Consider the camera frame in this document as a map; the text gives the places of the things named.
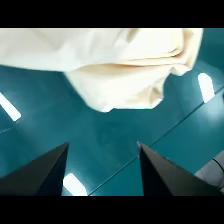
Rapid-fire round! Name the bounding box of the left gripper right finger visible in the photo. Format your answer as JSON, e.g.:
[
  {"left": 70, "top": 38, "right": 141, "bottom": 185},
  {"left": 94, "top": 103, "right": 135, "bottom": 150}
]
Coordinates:
[{"left": 138, "top": 143, "right": 224, "bottom": 197}]

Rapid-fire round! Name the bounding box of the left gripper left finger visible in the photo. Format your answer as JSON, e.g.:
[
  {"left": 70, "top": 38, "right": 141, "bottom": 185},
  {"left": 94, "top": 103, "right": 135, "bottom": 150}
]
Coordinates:
[{"left": 0, "top": 142, "right": 70, "bottom": 197}]

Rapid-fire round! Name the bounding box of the cream shirt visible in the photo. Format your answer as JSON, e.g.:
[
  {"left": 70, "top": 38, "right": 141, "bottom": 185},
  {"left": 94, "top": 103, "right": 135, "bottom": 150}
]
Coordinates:
[{"left": 0, "top": 28, "right": 205, "bottom": 113}]

